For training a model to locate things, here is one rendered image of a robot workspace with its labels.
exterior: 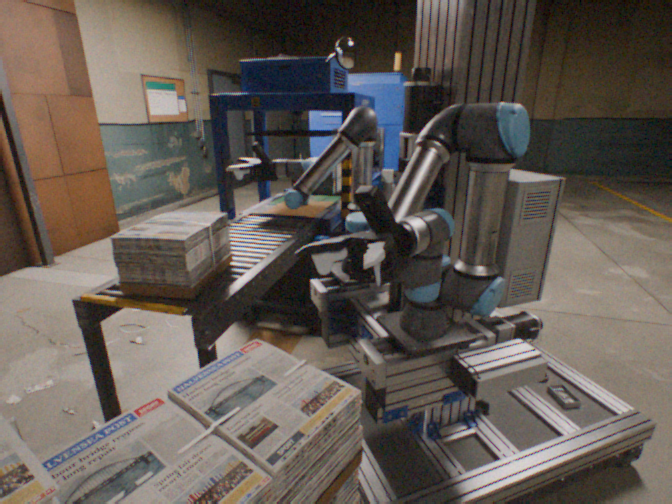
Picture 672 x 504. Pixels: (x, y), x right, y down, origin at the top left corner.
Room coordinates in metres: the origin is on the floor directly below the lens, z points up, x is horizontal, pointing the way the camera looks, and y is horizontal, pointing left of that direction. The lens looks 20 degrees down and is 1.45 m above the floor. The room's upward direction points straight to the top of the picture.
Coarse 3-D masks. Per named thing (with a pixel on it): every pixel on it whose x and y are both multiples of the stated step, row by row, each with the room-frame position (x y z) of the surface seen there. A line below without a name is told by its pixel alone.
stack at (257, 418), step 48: (192, 384) 0.77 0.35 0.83; (240, 384) 0.77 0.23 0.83; (288, 384) 0.77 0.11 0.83; (336, 384) 0.77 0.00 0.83; (96, 432) 0.62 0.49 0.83; (144, 432) 0.62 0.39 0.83; (192, 432) 0.62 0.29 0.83; (240, 432) 0.62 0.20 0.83; (288, 432) 0.62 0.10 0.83; (336, 432) 0.67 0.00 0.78; (96, 480) 0.51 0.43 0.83; (144, 480) 0.51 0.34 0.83; (192, 480) 0.51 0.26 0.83; (240, 480) 0.51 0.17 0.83; (288, 480) 0.55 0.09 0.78
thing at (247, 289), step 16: (320, 224) 2.38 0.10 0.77; (288, 240) 1.96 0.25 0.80; (304, 240) 2.08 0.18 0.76; (272, 256) 1.72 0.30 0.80; (288, 256) 1.85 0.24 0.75; (256, 272) 1.52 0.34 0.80; (272, 272) 1.66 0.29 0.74; (240, 288) 1.37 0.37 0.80; (256, 288) 1.50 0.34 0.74; (208, 304) 1.23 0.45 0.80; (224, 304) 1.25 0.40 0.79; (240, 304) 1.36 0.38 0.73; (192, 320) 1.14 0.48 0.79; (208, 320) 1.15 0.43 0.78; (224, 320) 1.24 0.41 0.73; (208, 336) 1.14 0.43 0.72
